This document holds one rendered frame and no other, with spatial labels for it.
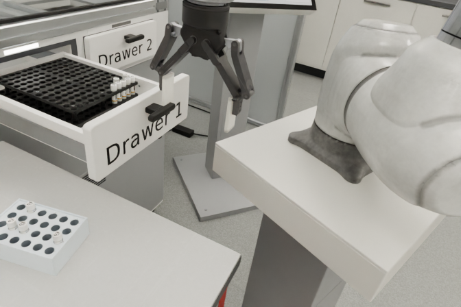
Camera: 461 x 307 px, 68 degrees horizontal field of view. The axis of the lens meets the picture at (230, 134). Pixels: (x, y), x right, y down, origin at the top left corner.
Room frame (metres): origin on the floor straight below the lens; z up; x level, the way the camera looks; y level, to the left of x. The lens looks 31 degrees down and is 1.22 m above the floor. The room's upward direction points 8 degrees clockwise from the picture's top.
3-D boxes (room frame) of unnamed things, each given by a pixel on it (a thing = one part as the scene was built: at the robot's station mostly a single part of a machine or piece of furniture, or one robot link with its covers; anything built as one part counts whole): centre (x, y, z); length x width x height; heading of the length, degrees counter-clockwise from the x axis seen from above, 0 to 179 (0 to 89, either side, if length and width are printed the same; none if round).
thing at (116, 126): (0.57, 0.17, 0.87); 0.29 x 0.02 x 0.11; 158
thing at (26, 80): (0.65, 0.35, 0.87); 0.22 x 0.18 x 0.06; 68
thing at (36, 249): (0.34, 0.27, 0.78); 0.12 x 0.08 x 0.04; 80
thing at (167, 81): (0.59, 0.13, 0.93); 0.03 x 0.01 x 0.07; 158
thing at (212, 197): (1.48, 0.00, 0.51); 0.50 x 0.45 x 1.02; 27
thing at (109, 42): (0.98, 0.35, 0.87); 0.29 x 0.02 x 0.11; 158
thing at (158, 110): (0.56, 0.14, 0.91); 0.07 x 0.04 x 0.01; 158
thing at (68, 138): (0.65, 0.36, 0.86); 0.40 x 0.26 x 0.06; 68
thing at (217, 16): (0.56, 0.07, 1.07); 0.08 x 0.07 x 0.09; 68
